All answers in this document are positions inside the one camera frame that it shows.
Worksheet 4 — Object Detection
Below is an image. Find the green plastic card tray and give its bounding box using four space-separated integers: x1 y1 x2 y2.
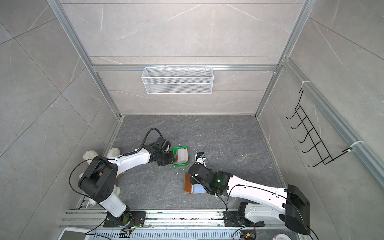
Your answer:
173 146 189 167

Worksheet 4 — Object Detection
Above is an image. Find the brown leather card holder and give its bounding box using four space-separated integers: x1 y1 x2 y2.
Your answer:
184 173 207 194

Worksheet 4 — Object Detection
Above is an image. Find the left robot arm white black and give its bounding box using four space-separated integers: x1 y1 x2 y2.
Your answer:
78 137 174 219

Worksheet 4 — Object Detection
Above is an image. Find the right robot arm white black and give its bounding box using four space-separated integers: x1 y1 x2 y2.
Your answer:
188 163 311 235

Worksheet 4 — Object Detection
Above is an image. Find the stack of credit cards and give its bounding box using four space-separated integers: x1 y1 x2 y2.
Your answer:
175 149 189 165

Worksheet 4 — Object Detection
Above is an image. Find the white brown plush toy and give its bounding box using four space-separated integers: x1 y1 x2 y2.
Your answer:
83 148 121 208

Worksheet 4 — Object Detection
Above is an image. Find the white device at bottom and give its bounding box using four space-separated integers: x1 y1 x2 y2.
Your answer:
58 227 91 240

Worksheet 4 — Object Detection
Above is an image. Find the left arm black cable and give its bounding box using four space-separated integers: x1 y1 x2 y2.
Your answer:
121 127 164 157

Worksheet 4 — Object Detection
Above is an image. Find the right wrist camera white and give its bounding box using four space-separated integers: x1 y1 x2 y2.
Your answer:
195 152 207 167

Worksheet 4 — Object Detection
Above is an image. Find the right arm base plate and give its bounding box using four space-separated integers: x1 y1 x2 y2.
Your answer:
223 211 265 227

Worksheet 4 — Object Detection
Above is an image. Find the white wire mesh basket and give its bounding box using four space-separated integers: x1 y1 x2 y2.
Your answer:
142 67 214 95

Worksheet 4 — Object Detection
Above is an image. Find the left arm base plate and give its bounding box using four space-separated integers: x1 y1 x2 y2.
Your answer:
103 210 147 228

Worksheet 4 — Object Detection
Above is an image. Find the black wire hook rack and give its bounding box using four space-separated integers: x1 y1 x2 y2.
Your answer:
286 89 353 168

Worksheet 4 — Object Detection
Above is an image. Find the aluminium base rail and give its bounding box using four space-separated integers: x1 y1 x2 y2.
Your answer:
59 209 307 240

